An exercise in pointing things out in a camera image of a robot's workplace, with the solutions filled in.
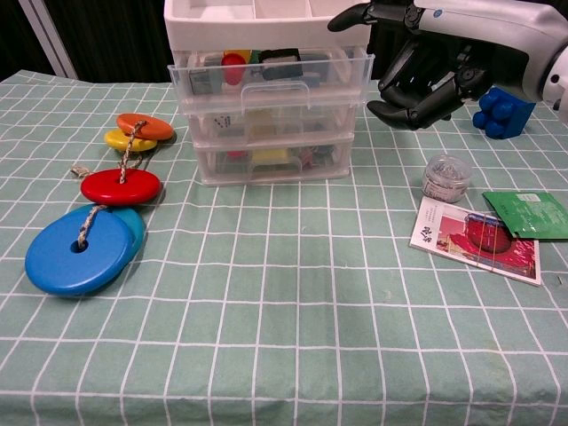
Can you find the blue building block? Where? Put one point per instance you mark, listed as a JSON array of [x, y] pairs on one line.
[[506, 117]]

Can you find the green checked tablecloth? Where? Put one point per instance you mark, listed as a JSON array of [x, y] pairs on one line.
[[284, 319]]

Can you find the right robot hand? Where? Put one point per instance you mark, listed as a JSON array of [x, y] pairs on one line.
[[470, 40]]

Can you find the yellow wooden disc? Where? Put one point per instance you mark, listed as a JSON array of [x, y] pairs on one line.
[[115, 139]]

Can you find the white drawer cabinet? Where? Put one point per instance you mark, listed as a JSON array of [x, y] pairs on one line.
[[266, 31]]

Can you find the red and yellow torch toy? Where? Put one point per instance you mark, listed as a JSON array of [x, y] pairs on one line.
[[233, 68]]

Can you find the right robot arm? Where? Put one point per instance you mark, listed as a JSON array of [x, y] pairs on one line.
[[559, 66]]

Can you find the red postcard pack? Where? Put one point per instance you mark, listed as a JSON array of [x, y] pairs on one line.
[[466, 244]]

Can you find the yellow block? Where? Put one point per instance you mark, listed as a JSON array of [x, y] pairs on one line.
[[270, 157]]

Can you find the orange wooden disc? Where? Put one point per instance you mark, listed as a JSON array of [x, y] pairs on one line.
[[151, 126]]

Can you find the large blue wooden disc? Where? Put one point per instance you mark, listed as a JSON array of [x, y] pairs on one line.
[[57, 270]]

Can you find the white partition post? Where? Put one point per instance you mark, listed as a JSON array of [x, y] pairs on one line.
[[53, 40]]

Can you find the green foil packet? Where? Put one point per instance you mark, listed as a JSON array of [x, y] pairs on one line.
[[532, 213]]

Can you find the small grey labelled box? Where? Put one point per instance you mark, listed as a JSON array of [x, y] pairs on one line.
[[200, 82]]

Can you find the clear jar of paper clips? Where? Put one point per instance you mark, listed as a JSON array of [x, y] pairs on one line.
[[446, 179]]

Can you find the red wooden disc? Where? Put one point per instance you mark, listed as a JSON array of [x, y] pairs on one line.
[[137, 188]]

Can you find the teal wooden disc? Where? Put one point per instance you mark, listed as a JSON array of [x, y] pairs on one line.
[[137, 231]]

